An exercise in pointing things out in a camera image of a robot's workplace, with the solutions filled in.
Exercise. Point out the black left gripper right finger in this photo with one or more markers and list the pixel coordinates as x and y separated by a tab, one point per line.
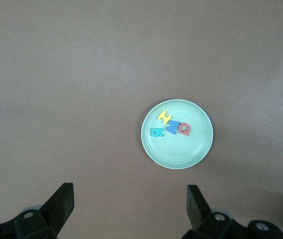
198	214

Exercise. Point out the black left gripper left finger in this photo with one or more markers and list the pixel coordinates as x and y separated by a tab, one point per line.
54	214

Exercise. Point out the red foam letter Q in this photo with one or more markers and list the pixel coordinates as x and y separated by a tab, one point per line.
181	129

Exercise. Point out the blue foam letter W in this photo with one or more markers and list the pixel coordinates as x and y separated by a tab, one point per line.
174	126

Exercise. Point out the teal foam letter R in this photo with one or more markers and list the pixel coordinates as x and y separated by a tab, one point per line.
157	132

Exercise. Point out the yellow foam letter H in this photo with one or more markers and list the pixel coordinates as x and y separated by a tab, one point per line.
164	117

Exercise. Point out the pale green plate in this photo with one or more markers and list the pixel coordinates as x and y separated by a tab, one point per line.
181	149

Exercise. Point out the brown table cover sheet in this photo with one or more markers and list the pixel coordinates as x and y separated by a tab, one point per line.
56	74

